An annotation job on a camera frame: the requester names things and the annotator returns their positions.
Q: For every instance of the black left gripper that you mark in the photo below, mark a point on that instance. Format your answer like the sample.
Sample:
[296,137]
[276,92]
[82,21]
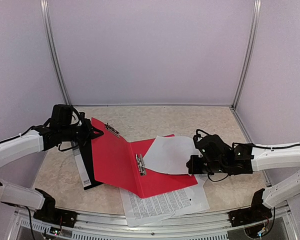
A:
[90,130]

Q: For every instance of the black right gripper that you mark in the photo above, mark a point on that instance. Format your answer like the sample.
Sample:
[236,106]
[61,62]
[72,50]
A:
[193,169]

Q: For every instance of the red file folder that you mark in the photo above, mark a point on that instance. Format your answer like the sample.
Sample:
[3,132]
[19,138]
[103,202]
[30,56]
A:
[115,163]

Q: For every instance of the white paper sheet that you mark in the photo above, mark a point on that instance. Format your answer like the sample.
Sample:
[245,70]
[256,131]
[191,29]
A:
[169,155]

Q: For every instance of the printed text paper sheet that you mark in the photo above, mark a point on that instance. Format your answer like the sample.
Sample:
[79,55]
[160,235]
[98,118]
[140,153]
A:
[140,211]

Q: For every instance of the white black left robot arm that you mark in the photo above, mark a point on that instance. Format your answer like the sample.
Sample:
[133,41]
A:
[13,149]

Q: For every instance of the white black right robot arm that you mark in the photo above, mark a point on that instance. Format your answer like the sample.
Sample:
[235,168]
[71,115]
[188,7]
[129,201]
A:
[276,157]

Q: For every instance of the upper metal folder clip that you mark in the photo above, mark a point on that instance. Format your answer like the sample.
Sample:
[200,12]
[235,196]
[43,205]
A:
[112,130]

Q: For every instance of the metal folder clip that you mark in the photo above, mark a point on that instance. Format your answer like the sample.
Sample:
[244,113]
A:
[140,164]
[112,130]

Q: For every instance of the centre metal folder clip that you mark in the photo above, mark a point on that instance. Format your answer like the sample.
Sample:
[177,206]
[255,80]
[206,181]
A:
[140,164]

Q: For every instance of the black book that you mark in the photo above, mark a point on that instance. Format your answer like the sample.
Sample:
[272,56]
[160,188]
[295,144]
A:
[84,162]

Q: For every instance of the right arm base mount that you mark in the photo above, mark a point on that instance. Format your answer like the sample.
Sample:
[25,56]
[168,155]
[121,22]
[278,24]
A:
[246,216]

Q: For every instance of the right aluminium corner post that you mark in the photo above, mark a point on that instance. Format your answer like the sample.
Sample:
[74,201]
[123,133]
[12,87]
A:
[248,53]

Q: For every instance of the aluminium corner post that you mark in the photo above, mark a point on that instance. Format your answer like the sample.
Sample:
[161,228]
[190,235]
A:
[44,6]
[248,53]

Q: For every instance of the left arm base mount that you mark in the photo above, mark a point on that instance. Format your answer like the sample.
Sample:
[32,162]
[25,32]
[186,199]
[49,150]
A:
[57,216]

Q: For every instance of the aluminium front rail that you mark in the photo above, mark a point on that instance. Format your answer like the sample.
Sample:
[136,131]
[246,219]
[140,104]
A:
[100,226]

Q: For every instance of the left aluminium corner post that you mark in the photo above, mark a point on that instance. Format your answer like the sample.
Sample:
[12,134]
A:
[44,6]

